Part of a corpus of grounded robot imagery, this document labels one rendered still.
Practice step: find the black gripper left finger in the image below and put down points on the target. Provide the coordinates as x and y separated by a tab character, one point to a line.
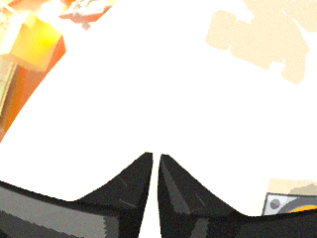
114	210

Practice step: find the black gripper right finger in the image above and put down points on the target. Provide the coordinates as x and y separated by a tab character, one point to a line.
187	209

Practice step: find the orange and yellow round plate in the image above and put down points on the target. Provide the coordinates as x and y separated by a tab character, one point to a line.
302	207

